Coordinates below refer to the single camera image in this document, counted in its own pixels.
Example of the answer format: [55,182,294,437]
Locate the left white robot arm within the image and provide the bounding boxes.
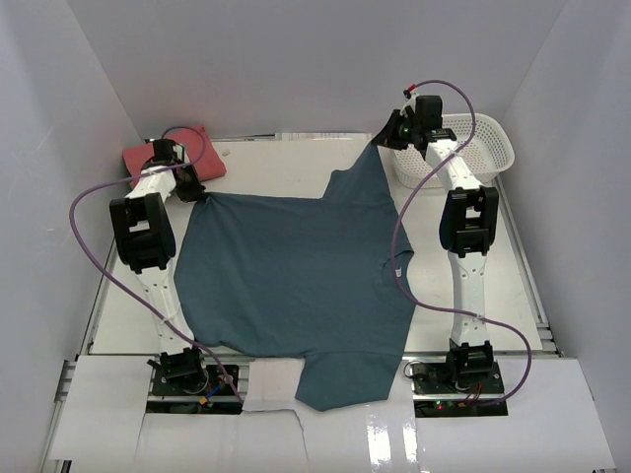
[109,138,209,394]

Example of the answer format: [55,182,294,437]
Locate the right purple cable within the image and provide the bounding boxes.
[389,80,533,410]

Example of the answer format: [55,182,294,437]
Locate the white plastic laundry basket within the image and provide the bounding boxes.
[391,113,515,189]

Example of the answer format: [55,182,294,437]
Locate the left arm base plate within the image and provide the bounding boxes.
[146,365,243,415]

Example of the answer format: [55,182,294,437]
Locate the blue t shirt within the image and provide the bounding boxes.
[175,146,414,412]

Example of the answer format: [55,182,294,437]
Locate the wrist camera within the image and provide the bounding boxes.
[400,85,425,120]
[149,139,186,167]

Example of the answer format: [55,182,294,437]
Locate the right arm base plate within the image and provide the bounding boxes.
[403,342,509,419]

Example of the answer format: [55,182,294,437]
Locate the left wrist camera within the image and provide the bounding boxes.
[149,139,186,167]

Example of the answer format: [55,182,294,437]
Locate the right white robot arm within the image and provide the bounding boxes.
[374,92,499,393]

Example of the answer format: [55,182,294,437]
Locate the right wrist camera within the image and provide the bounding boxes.
[400,85,425,120]

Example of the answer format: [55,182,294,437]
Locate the folded red t shirt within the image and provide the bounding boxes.
[122,125,227,181]

